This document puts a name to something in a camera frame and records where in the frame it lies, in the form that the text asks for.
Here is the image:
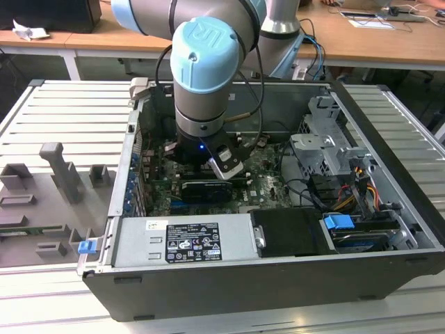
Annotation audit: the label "black RAM slot bank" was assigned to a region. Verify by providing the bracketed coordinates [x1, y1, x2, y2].
[177, 169, 253, 182]

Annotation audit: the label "black graphics card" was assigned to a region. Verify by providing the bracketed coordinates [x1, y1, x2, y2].
[180, 180, 232, 205]

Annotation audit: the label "green motherboard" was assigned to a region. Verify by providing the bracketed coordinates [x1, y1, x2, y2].
[138, 134, 296, 215]

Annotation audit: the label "grey power supply unit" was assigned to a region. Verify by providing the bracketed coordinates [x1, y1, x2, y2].
[111, 214, 261, 269]

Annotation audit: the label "black plastic shroud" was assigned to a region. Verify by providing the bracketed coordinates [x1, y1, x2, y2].
[250, 207, 337, 259]

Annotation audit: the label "silver metal disk bay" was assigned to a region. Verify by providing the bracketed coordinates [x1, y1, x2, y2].
[289, 95, 375, 179]

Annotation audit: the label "wooden desk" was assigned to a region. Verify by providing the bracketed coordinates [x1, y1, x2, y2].
[0, 0, 445, 81]

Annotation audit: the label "black open PC case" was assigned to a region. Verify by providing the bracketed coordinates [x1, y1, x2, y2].
[76, 78, 445, 323]

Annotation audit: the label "grey parts rack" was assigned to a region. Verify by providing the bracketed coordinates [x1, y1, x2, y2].
[0, 141, 118, 269]

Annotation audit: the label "hard disk in blue carrier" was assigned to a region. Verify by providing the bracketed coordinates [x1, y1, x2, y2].
[322, 214, 401, 253]

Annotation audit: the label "green RAM stick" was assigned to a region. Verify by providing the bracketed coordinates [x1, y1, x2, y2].
[0, 225, 64, 235]

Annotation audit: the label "black box on desk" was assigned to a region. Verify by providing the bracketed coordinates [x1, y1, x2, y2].
[0, 0, 103, 34]

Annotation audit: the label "crumpled white paper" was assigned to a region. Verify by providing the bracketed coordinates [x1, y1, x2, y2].
[12, 19, 51, 41]

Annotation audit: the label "white paper sheet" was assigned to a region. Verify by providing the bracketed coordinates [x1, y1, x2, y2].
[348, 19, 396, 31]

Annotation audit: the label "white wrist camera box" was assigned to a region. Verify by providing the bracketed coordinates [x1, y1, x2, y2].
[207, 145, 245, 181]

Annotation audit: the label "grey case handle latch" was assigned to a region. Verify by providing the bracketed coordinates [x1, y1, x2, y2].
[129, 77, 151, 102]

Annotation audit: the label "black camera cable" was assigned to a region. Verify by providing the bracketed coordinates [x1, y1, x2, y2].
[154, 44, 266, 154]

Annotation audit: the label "blue cables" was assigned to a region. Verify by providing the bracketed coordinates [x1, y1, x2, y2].
[301, 33, 327, 80]

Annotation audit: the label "coloured wire bundle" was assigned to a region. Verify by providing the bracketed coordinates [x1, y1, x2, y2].
[332, 166, 379, 210]

